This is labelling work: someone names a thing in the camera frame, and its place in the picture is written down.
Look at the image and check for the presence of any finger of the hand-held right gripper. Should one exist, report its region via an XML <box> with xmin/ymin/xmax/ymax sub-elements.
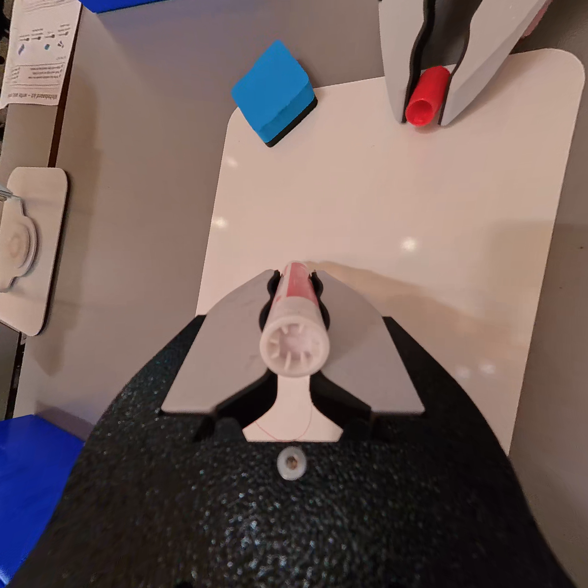
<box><xmin>378</xmin><ymin>0</ymin><xmax>436</xmax><ymax>125</ymax></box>
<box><xmin>438</xmin><ymin>0</ymin><xmax>554</xmax><ymax>127</ymax></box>

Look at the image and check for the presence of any red marker cap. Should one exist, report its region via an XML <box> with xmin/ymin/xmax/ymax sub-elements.
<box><xmin>405</xmin><ymin>66</ymin><xmax>452</xmax><ymax>128</ymax></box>

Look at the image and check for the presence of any blue plastic bin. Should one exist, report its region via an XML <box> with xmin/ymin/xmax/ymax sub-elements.
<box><xmin>0</xmin><ymin>413</ymin><xmax>85</xmax><ymax>586</ymax></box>
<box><xmin>80</xmin><ymin>0</ymin><xmax>168</xmax><ymax>14</ymax></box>

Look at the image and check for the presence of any white whiteboard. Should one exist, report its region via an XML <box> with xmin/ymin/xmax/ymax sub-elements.
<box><xmin>195</xmin><ymin>48</ymin><xmax>585</xmax><ymax>455</ymax></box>

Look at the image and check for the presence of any blue whiteboard eraser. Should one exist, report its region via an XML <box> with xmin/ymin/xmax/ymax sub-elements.
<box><xmin>231</xmin><ymin>40</ymin><xmax>319</xmax><ymax>149</ymax></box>

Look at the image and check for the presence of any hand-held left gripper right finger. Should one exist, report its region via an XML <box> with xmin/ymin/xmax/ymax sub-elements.
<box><xmin>312</xmin><ymin>269</ymin><xmax>425</xmax><ymax>433</ymax></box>

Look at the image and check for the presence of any printed instruction sheet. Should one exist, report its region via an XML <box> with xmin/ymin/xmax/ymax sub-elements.
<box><xmin>0</xmin><ymin>0</ymin><xmax>76</xmax><ymax>109</ymax></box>

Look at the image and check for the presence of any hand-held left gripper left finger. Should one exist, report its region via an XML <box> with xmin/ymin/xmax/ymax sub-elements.
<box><xmin>161</xmin><ymin>269</ymin><xmax>279</xmax><ymax>430</ymax></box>

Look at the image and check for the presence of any white tablet stand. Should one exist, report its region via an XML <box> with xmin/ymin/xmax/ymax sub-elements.
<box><xmin>0</xmin><ymin>167</ymin><xmax>70</xmax><ymax>337</ymax></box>

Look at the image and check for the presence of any red whiteboard marker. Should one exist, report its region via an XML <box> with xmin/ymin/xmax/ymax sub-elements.
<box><xmin>258</xmin><ymin>261</ymin><xmax>330</xmax><ymax>378</ymax></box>

